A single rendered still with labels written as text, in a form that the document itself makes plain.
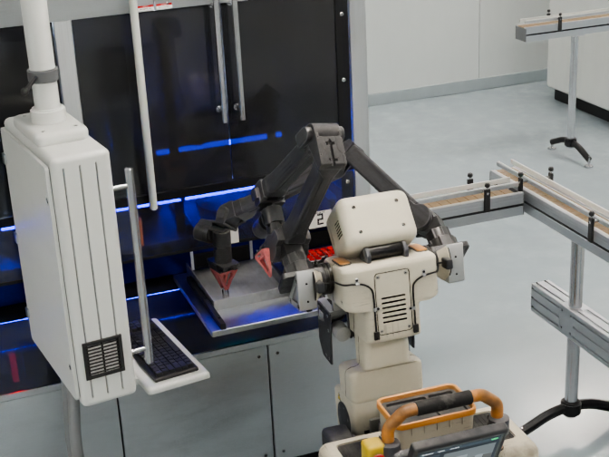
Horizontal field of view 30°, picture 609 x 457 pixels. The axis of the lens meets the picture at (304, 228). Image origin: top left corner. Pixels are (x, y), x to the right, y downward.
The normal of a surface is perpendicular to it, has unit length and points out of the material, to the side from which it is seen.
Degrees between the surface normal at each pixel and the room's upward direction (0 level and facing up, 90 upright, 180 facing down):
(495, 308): 0
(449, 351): 0
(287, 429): 90
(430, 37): 90
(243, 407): 90
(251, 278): 0
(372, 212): 48
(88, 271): 90
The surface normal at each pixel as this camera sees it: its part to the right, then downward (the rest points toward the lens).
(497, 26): 0.35, 0.33
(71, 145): -0.04, -0.93
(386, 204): 0.21, -0.38
